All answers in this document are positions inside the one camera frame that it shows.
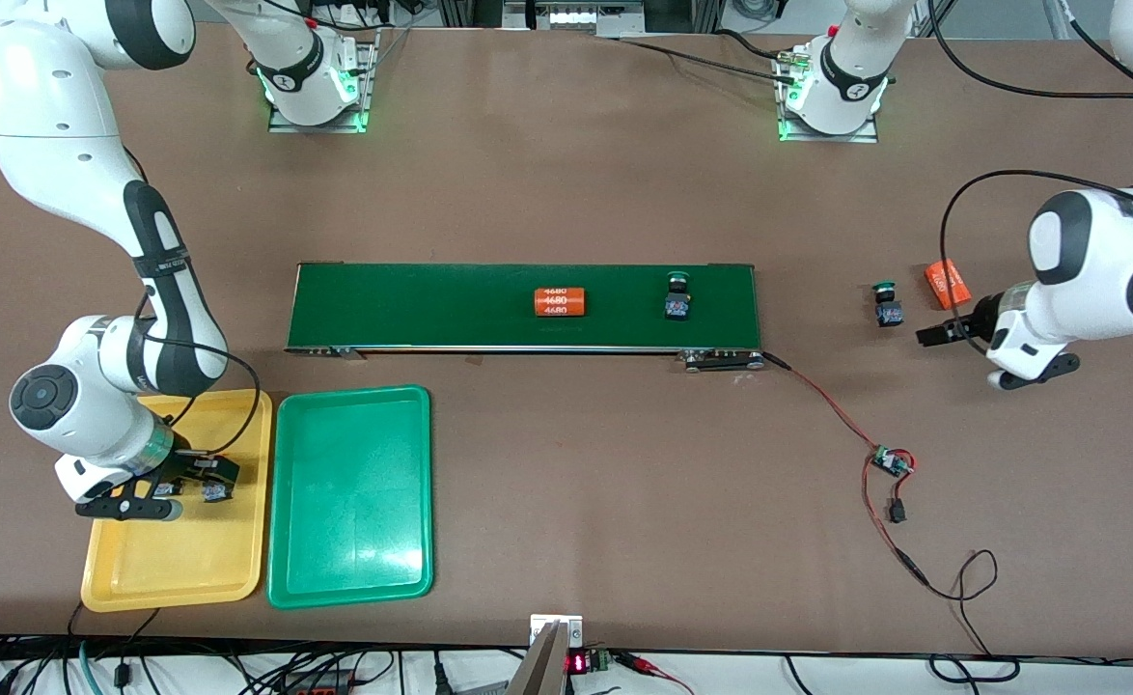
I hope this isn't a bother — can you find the control box with indicator lights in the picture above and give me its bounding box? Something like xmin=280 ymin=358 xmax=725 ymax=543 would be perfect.
xmin=504 ymin=0 xmax=645 ymax=36

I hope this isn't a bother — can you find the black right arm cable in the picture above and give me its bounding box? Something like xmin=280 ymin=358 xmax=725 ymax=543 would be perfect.
xmin=132 ymin=290 xmax=264 ymax=457

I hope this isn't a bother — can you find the thin black looped cable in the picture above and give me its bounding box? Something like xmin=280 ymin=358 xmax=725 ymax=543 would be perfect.
xmin=914 ymin=550 xmax=1021 ymax=682

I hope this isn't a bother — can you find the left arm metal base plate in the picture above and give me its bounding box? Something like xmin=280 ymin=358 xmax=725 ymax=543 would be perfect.
xmin=776 ymin=48 xmax=881 ymax=144

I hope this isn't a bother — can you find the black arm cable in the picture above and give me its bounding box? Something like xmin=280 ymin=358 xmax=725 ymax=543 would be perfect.
xmin=928 ymin=0 xmax=1133 ymax=320
xmin=132 ymin=290 xmax=264 ymax=457

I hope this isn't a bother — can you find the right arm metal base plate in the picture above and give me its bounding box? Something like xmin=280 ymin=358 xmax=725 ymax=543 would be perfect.
xmin=267 ymin=29 xmax=379 ymax=134

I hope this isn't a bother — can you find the black cable across table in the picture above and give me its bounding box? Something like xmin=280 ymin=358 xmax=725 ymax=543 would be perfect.
xmin=615 ymin=29 xmax=801 ymax=84

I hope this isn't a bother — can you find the grey metal camera bracket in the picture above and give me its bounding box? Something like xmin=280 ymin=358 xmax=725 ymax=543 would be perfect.
xmin=504 ymin=614 xmax=585 ymax=695

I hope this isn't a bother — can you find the green conveyor belt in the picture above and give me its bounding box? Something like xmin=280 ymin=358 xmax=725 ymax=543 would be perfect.
xmin=285 ymin=262 xmax=765 ymax=373

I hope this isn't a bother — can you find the green plastic tray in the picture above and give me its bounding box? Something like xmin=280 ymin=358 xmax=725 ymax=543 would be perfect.
xmin=266 ymin=384 xmax=433 ymax=610

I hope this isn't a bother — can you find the red clip lead wire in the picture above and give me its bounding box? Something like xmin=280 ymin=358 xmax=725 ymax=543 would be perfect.
xmin=615 ymin=652 xmax=698 ymax=695

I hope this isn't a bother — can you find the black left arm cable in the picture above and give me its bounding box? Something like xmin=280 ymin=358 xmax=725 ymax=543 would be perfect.
xmin=928 ymin=0 xmax=1133 ymax=320

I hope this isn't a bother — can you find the yellow plastic tray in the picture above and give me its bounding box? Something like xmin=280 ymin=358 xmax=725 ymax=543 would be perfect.
xmin=81 ymin=389 xmax=274 ymax=613

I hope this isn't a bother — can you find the orange 4680 battery cylinder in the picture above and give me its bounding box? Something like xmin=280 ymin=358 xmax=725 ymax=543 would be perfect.
xmin=534 ymin=286 xmax=589 ymax=320
xmin=923 ymin=259 xmax=974 ymax=311

